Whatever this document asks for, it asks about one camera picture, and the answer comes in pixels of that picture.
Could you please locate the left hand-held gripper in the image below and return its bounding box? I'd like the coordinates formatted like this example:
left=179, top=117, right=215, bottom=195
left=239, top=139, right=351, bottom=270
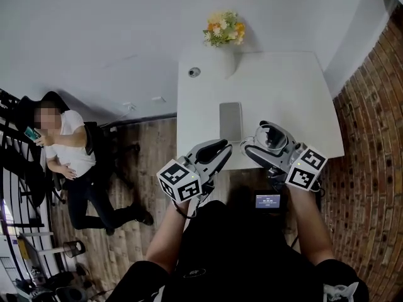
left=156, top=138, right=234, bottom=204

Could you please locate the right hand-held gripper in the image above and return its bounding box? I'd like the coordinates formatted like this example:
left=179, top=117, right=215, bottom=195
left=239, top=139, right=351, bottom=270
left=241, top=120, right=328, bottom=192

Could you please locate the grey rectangular block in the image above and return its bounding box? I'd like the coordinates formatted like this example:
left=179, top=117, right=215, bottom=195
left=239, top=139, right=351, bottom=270
left=219, top=101, right=243, bottom=143

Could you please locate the person's right forearm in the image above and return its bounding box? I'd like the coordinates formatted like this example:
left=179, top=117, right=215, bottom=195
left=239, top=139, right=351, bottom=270
left=288, top=186, right=335, bottom=267

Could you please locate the person's left forearm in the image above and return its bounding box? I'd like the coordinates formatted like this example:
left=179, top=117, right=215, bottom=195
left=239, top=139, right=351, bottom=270
left=145, top=199, right=190, bottom=275

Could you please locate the small black screen device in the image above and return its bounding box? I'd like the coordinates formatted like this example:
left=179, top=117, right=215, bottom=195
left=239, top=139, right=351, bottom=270
left=254, top=189, right=286, bottom=214

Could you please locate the white table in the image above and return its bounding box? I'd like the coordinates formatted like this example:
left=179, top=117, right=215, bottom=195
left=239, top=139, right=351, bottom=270
left=176, top=51, right=345, bottom=172

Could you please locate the white vase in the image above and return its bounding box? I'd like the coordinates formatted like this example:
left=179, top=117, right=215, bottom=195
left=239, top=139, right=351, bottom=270
left=220, top=44, right=238, bottom=80

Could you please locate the person's black clothing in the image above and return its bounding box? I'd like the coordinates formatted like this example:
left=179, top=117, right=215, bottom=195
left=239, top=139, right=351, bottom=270
left=105, top=199, right=369, bottom=302

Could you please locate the black office chair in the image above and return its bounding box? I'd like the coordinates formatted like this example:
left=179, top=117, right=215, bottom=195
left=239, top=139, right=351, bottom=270
left=15, top=90, right=141, bottom=206

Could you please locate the yellow and white flower bouquet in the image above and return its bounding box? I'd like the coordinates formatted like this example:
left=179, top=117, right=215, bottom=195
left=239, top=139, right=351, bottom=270
left=203, top=10, right=246, bottom=47

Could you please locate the green phone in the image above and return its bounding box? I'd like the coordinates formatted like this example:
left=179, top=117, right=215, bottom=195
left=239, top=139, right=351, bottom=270
left=24, top=126, right=42, bottom=142

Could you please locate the black metal railing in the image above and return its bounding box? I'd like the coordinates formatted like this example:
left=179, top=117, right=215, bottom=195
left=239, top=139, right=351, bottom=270
left=0, top=88, right=54, bottom=229

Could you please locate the black wrist strap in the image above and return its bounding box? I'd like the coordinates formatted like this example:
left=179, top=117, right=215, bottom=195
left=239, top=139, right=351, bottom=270
left=171, top=199, right=198, bottom=218

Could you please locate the black wire waste bin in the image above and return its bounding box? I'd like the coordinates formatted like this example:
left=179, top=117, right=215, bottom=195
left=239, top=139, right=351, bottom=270
left=62, top=240, right=86, bottom=259

